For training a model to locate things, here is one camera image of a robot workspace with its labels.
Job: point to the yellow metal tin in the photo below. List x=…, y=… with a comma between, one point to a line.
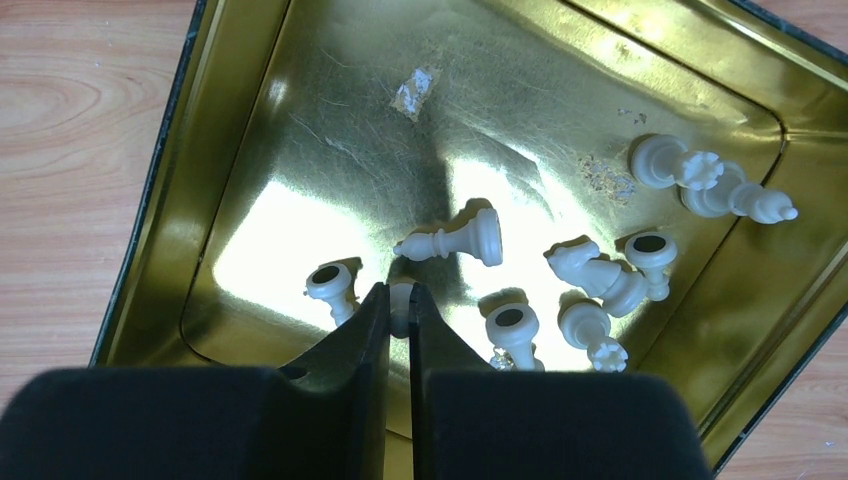
x=453, y=143

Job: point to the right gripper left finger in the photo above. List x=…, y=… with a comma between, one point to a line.
x=336, y=404

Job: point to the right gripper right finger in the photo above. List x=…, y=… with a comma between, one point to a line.
x=439, y=361

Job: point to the white pawn chess piece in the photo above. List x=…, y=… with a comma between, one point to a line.
x=400, y=294

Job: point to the pile of white chess pieces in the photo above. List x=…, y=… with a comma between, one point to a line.
x=563, y=265

